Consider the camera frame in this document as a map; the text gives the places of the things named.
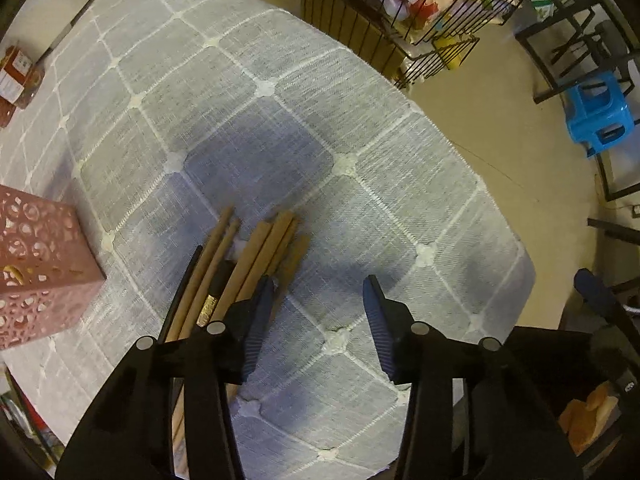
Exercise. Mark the pink perforated utensil holder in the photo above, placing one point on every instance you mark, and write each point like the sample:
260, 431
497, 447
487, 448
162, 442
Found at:
49, 274

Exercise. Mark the blue plastic stool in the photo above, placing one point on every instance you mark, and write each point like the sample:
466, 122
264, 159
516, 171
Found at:
597, 114

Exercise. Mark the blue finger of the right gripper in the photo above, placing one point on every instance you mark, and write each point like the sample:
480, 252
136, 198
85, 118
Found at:
600, 299

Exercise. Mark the grey checked tablecloth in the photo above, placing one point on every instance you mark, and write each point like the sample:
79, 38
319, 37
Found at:
156, 114

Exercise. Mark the black chair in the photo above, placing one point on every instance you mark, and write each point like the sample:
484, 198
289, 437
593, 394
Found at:
602, 41

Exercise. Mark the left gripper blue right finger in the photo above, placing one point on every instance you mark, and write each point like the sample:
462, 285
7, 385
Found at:
382, 322

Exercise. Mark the wooden chopstick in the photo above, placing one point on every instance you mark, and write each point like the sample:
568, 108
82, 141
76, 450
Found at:
241, 270
207, 254
202, 293
287, 269
279, 228

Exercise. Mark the black chopstick gold band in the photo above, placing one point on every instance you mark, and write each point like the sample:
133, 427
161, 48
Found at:
169, 318

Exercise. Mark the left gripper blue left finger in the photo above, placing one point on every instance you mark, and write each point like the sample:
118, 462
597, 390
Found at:
259, 314

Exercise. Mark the black wire storage rack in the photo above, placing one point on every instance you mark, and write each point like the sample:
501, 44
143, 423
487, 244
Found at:
407, 41

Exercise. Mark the white electric pot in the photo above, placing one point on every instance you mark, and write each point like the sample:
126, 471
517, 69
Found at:
36, 25

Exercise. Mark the labelled red spice jar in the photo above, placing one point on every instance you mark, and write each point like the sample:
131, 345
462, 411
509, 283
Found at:
20, 77

